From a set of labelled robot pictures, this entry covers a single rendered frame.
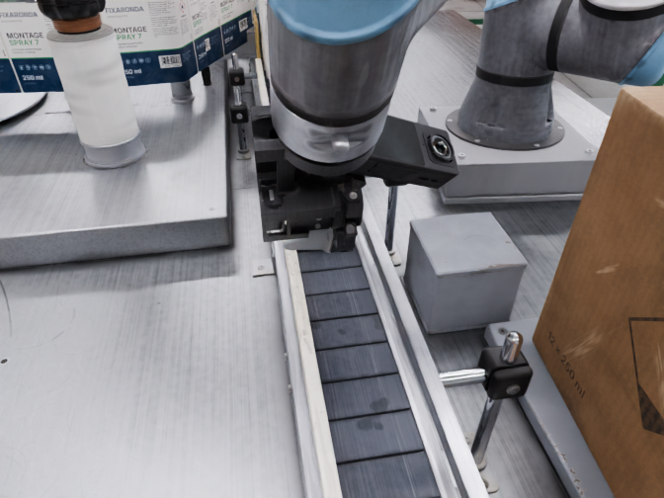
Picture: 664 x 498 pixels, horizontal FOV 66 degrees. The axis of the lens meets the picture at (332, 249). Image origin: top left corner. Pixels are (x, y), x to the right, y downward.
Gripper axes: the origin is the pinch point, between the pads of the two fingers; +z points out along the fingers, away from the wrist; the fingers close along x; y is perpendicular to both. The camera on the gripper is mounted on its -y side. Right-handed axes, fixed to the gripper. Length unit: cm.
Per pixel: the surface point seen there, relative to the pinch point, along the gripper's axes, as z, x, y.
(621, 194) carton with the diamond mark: -17.2, 6.2, -19.0
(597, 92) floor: 207, -173, -220
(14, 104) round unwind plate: 32, -46, 49
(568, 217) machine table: 15.9, -6.1, -37.3
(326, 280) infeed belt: 5.0, 2.9, 0.7
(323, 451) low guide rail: -9.1, 20.3, 4.4
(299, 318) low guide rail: -2.4, 8.8, 4.5
